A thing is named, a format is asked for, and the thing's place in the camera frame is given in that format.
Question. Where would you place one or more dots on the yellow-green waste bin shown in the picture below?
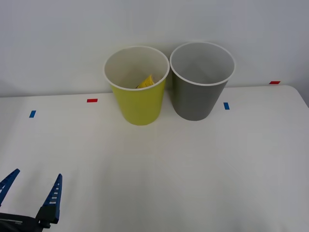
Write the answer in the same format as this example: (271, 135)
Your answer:
(140, 91)

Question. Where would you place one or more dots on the yellow label plastic bottle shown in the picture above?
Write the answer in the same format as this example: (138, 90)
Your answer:
(146, 82)

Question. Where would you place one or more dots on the grey waste bin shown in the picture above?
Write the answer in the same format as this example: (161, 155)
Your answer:
(200, 82)

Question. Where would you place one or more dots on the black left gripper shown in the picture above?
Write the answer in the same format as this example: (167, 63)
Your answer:
(17, 223)

